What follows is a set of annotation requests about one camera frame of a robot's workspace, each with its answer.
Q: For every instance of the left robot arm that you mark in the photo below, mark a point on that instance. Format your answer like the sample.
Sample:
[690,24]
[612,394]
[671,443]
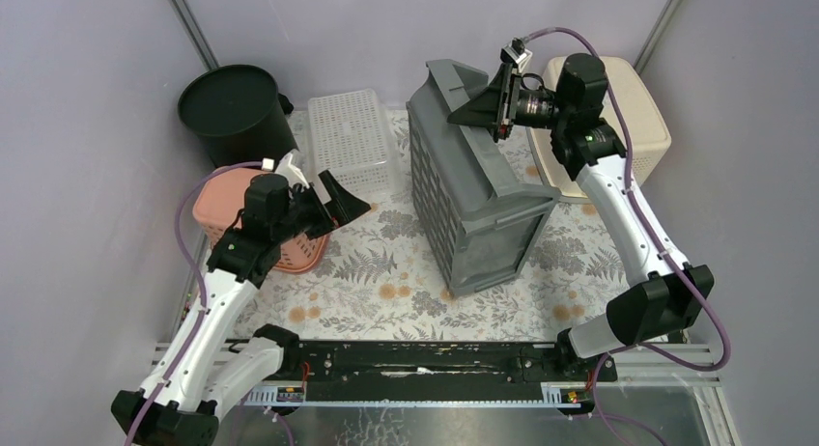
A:
[184,398]

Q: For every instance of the large black cylindrical container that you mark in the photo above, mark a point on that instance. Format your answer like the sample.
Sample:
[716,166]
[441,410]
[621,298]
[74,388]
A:
[237,114]

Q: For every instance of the pink perforated basket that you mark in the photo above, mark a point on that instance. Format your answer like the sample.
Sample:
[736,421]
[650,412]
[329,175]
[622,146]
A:
[217,206]

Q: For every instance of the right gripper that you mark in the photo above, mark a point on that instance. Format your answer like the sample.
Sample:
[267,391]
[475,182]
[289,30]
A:
[494,107]

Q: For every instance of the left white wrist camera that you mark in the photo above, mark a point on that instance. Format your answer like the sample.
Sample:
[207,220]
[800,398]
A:
[285,173]

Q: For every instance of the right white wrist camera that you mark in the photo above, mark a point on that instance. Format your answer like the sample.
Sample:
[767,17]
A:
[516,54]

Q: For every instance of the cream plastic tub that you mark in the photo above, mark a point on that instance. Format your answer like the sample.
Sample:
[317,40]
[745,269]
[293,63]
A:
[649,134]

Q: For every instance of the black cloth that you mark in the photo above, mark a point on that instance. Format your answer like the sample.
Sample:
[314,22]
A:
[285,104]

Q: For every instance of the floral patterned table mat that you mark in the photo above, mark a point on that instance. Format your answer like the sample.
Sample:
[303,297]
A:
[379,280]

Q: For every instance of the grey plastic crate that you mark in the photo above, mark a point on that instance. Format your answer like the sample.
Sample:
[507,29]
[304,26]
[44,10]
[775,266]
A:
[481,221]

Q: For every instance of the black mounting base rail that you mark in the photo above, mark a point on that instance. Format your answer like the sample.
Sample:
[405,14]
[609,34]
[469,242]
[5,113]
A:
[394,372]

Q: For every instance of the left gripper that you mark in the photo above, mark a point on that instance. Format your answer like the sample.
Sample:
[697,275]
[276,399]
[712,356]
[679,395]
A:
[325,202]

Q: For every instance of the white perforated plastic basket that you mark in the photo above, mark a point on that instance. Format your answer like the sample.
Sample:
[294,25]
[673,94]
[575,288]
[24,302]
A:
[351,138]

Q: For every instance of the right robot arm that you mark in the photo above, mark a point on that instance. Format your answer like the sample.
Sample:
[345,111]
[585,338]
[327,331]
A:
[665,291]

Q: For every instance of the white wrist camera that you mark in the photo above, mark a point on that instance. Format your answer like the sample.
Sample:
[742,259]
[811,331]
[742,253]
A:
[516,54]
[285,173]

